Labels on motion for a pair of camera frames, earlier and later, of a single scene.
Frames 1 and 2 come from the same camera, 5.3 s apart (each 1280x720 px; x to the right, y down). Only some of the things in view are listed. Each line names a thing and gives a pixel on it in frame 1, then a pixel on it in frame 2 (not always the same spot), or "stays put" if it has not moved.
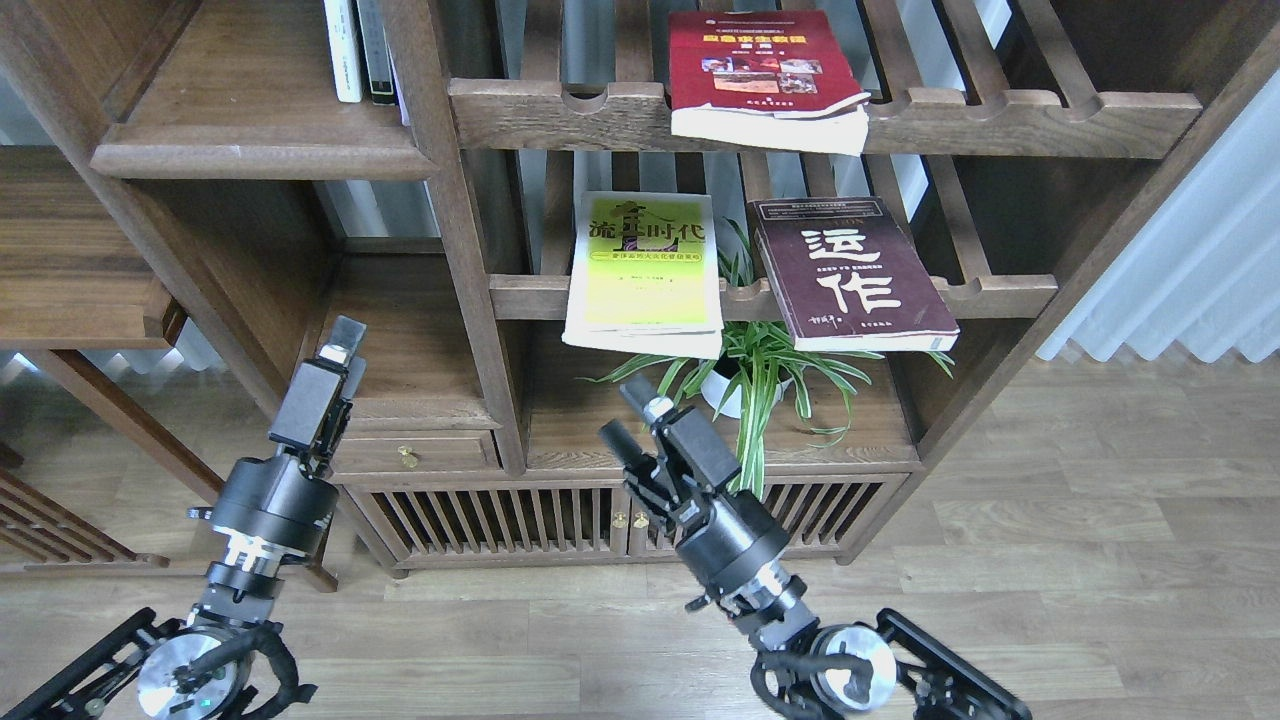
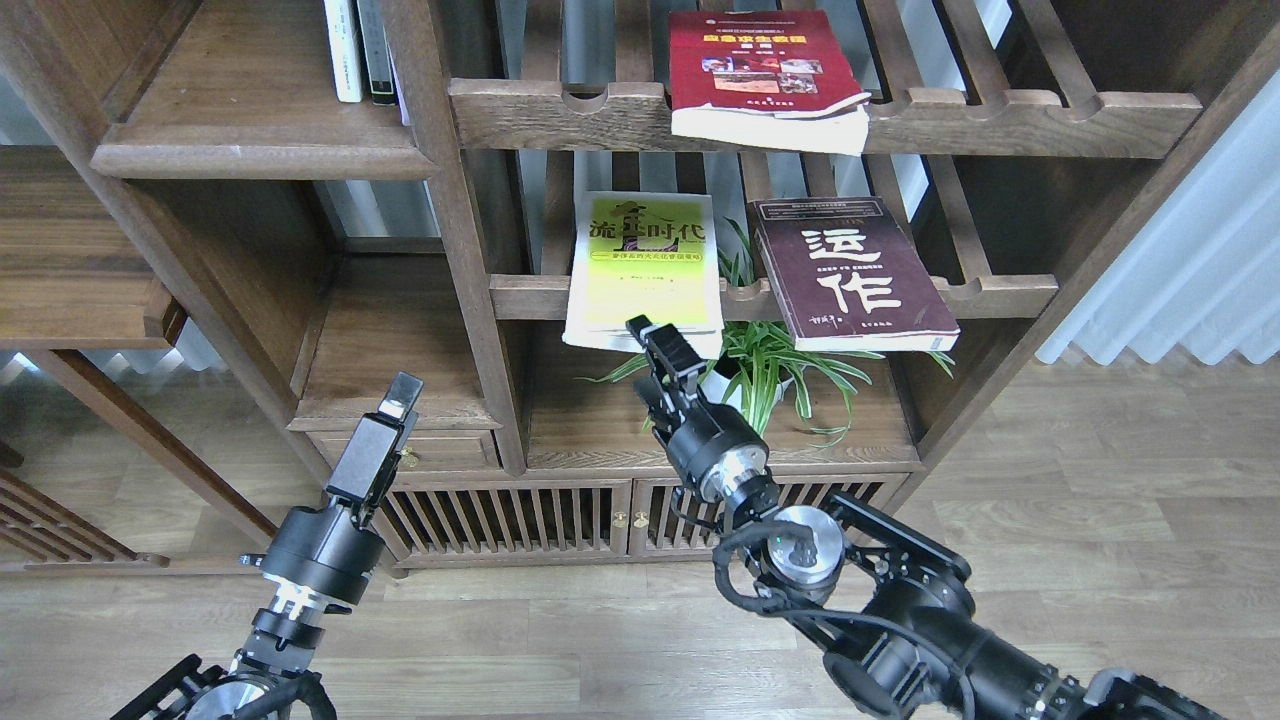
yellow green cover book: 644,274 stays put
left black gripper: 266,505 to 334,549
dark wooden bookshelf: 830,227 stays put
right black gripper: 685,479 to 715,448
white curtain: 1205,271 stays put
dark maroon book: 849,274 stays put
